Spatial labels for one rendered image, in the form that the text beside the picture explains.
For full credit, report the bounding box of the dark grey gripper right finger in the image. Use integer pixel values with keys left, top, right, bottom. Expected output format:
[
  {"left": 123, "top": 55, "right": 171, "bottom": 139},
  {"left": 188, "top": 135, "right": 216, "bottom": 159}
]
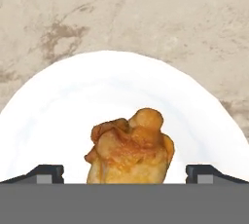
[{"left": 185, "top": 164, "right": 249, "bottom": 185}]

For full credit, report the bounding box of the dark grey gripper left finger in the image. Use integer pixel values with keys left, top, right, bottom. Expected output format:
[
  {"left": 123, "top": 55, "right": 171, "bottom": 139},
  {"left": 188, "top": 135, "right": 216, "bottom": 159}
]
[{"left": 0, "top": 164, "right": 65, "bottom": 185}]

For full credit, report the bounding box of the white round plate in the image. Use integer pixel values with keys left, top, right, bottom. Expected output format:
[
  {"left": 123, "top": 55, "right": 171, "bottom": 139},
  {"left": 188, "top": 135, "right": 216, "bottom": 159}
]
[{"left": 0, "top": 50, "right": 249, "bottom": 185}]

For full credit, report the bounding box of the golden brown chicken drumstick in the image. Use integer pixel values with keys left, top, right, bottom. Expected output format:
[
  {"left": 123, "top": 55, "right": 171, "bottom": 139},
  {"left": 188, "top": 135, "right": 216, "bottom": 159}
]
[{"left": 84, "top": 107, "right": 176, "bottom": 185}]

